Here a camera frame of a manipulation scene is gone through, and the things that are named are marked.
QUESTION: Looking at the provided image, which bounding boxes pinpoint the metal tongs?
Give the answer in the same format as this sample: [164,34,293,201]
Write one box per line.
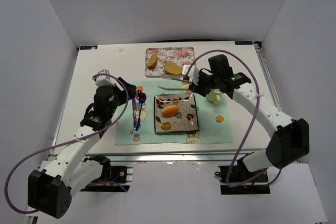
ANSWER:
[157,76,192,91]

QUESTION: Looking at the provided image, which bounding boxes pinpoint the sliced bread piece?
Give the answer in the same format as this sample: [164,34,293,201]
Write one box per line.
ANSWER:
[164,62,183,76]

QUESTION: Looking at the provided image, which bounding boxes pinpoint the orange glossy bread roll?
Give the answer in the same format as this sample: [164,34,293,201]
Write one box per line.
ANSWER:
[162,105,179,118]

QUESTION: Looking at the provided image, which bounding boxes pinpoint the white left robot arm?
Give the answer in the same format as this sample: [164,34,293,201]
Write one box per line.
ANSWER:
[28,74,136,219]

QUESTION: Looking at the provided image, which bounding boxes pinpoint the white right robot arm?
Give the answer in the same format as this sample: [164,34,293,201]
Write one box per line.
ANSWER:
[183,50,310,187]

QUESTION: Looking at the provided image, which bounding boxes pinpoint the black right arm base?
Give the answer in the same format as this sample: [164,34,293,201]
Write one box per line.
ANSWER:
[214,159,270,195]

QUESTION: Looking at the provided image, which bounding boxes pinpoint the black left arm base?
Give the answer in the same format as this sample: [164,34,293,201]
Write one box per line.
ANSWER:
[81,155,131,193]

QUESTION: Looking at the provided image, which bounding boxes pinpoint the small bread slice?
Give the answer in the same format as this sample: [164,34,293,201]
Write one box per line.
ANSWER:
[146,54,158,68]

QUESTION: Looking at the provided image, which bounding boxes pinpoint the pale yellow mug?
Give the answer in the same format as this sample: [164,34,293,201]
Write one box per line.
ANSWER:
[206,89,223,104]

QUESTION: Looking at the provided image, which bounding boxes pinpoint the iridescent purple knife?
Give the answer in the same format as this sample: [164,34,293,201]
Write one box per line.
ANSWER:
[132,98,138,130]

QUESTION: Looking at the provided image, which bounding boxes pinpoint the floral serving tray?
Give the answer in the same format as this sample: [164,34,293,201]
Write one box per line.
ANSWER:
[145,47,195,78]

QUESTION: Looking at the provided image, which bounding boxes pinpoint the iridescent purple spoon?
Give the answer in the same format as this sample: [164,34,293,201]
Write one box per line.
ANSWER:
[135,90,146,131]

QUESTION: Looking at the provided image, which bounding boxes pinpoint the square floral ceramic plate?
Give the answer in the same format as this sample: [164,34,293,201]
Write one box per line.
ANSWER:
[154,93,199,134]

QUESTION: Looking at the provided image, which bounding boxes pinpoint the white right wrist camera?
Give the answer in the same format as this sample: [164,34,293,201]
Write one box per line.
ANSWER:
[182,65,199,84]

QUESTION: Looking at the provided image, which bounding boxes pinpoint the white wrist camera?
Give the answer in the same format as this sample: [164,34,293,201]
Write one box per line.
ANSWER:
[92,69,115,87]
[182,65,199,84]

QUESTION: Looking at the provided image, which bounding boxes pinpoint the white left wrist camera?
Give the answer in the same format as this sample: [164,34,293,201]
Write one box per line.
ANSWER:
[92,69,115,87]

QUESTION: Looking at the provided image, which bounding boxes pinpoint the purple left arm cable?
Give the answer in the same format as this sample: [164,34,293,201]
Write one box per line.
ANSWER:
[4,73,130,214]

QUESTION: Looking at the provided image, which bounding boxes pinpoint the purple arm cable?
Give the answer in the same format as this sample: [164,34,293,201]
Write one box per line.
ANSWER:
[4,73,130,214]
[187,49,283,188]

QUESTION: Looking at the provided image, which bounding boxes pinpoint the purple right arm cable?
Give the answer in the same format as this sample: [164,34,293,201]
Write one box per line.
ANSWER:
[187,49,283,188]

